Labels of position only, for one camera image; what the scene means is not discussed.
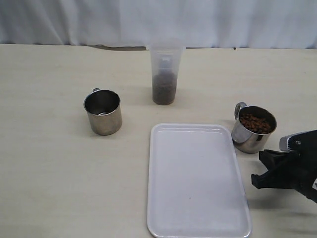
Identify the white curtain backdrop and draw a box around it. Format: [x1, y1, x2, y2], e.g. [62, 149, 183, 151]
[0, 0, 317, 49]

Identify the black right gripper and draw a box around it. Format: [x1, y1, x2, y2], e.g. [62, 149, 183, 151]
[251, 130, 317, 202]

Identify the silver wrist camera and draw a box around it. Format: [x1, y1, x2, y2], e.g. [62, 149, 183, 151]
[279, 131, 307, 152]

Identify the white plastic tray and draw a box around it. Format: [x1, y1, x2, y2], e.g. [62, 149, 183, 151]
[147, 123, 252, 238]

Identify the right steel mug with kibble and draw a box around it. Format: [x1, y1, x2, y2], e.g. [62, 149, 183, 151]
[231, 102, 277, 154]

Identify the translucent plastic tall container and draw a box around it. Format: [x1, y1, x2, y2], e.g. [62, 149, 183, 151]
[149, 38, 184, 105]

